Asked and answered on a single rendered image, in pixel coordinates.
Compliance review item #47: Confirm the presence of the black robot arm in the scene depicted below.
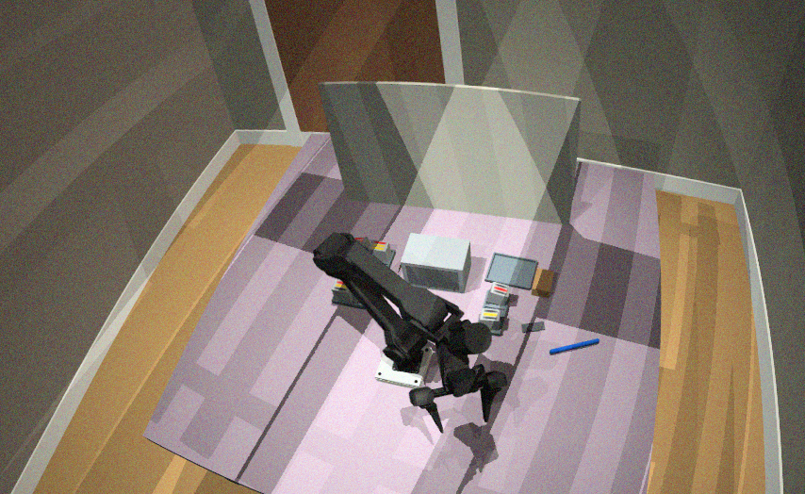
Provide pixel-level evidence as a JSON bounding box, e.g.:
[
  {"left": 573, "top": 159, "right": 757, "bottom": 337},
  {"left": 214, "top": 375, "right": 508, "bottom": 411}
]
[{"left": 313, "top": 232, "right": 492, "bottom": 398}]

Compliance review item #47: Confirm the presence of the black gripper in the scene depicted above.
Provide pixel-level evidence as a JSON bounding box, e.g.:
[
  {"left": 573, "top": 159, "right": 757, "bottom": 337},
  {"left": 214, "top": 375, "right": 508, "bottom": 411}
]
[{"left": 409, "top": 354, "right": 507, "bottom": 434}]

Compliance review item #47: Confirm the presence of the blue rod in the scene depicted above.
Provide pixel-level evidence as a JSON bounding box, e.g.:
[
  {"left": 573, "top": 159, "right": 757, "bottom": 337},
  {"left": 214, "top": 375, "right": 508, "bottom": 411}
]
[{"left": 550, "top": 338, "right": 600, "bottom": 354}]

